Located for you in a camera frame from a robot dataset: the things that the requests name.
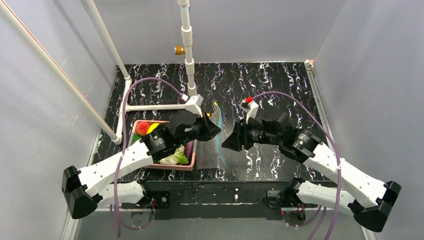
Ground clear zip top bag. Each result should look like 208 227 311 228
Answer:
196 102 228 170

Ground yellow banana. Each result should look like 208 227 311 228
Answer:
146 122 160 134

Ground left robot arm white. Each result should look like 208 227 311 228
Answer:
61 110 221 219

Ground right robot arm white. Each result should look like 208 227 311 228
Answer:
222 113 402 233

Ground long purple eggplant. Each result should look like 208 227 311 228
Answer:
184 141 195 161

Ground white green cabbage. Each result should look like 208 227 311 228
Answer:
159 146 189 165

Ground pink plastic basket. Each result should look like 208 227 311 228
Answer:
129 119 197 171

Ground red tomato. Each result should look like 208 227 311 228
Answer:
135 121 151 136

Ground green leafy vegetable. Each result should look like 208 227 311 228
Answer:
132 134 142 144

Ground brass pipe fitting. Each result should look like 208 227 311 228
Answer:
173 45 186 56

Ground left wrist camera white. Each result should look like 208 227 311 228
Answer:
184 94 204 116

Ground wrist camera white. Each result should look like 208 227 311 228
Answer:
184 94 204 116
239 96 259 124

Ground white PVC pipe frame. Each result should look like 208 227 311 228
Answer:
0 0 185 145

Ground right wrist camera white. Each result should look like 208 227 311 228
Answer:
239 96 259 124

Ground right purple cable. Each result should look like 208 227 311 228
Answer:
251 91 342 240

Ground purple cable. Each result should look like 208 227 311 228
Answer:
109 77 190 239
251 91 342 240

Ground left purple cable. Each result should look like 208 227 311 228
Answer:
109 77 190 239

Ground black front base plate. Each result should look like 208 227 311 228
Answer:
143 180 289 220

